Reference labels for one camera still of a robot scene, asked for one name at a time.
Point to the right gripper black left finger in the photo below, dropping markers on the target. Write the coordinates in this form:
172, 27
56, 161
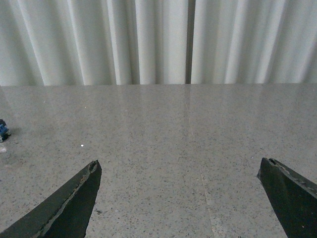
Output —
65, 213

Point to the white pleated curtain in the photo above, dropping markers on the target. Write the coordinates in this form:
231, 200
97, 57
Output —
118, 42

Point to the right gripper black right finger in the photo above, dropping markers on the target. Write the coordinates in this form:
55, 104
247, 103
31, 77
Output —
292, 196

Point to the yellow mushroom push button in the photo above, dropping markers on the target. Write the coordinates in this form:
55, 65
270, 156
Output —
4, 131

